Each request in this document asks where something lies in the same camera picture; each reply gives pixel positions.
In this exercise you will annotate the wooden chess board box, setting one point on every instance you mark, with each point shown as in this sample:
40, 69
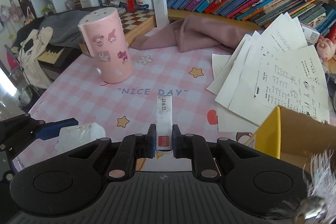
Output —
136, 20

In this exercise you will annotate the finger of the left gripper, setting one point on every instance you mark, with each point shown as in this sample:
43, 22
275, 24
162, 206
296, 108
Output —
19, 132

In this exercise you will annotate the toy piano keyboard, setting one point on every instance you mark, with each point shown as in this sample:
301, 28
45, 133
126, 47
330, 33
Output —
51, 54

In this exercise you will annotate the cream canvas bag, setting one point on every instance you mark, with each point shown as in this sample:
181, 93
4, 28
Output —
31, 49

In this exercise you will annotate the stack of printed papers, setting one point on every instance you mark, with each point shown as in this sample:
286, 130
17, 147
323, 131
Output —
274, 68

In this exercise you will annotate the pink cloth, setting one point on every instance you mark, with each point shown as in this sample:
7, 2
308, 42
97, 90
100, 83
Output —
193, 33

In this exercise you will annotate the pink pig plush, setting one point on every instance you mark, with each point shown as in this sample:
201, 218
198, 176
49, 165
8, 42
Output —
325, 48

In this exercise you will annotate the pink cylindrical humidifier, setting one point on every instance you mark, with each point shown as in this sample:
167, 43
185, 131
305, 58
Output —
113, 61

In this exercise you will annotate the yellow cardboard box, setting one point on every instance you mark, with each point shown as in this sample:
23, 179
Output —
293, 137

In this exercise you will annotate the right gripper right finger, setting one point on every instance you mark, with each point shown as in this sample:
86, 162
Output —
195, 148

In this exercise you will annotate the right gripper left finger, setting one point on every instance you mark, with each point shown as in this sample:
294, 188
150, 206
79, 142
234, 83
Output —
126, 153

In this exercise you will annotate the grey garment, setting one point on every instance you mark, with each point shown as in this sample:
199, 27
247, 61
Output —
66, 32

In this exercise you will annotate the clear plastic container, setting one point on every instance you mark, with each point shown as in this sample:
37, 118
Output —
75, 136

